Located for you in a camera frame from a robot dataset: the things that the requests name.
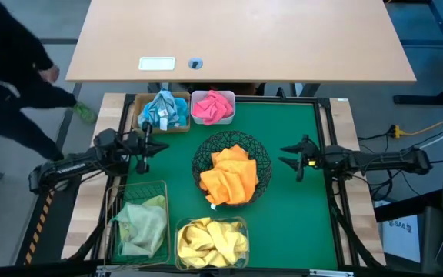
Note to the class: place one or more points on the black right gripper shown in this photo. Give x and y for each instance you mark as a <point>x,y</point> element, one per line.
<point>315,157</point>

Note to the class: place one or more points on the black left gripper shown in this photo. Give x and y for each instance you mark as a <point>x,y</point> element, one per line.
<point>138,148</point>

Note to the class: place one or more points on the orange microfiber towel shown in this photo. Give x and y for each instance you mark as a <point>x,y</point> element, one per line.
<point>246,181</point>
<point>229,154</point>
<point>217,188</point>

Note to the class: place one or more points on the pale green microfiber towel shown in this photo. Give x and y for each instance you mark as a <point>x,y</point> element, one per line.
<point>140,231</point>

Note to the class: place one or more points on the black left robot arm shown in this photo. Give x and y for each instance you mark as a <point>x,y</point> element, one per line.
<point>71,167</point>

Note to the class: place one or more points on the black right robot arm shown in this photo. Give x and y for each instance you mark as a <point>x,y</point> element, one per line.
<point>379,161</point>

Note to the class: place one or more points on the tan wooden box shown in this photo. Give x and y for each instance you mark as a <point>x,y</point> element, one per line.
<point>175,130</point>

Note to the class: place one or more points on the white plastic bin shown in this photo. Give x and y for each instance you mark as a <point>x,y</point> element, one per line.
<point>225,121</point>

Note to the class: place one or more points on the person's foot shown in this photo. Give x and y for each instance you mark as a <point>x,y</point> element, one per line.
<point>85,112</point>

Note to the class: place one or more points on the clear plastic container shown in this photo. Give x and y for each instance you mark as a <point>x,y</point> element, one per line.
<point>179,222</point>

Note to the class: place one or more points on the green table mat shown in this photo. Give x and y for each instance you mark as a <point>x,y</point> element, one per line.
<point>302,238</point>

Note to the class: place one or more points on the white rectangular desk plate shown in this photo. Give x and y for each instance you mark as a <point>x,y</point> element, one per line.
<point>157,63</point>

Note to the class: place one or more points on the grey round desk grommet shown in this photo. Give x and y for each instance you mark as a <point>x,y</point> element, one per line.
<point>195,63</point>

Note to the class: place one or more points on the yellow power plug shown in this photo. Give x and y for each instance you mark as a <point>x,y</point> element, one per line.
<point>396,131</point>

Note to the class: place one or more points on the person's hand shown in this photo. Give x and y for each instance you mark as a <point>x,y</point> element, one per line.
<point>50,74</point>

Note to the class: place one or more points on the beige desk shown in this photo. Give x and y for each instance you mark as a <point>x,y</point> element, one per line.
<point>244,34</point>

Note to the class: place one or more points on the white labelled carton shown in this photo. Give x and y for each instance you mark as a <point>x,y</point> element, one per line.
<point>400,240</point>

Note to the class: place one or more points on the black stand with hazard stripes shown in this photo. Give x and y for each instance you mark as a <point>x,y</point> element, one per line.
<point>40,231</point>

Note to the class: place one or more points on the person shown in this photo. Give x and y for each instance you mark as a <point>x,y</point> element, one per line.
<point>2,57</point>

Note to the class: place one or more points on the white metal bracket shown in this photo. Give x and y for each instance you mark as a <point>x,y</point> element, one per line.
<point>331,273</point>

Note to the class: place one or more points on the black desk base frame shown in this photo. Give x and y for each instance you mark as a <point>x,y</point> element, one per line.
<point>417,100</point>

